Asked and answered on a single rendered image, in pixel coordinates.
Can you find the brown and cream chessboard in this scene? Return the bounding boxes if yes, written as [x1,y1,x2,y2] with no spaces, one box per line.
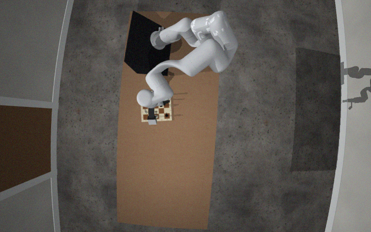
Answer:
[141,98,172,122]

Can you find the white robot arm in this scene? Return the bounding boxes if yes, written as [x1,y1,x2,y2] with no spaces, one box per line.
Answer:
[137,11,238,125]

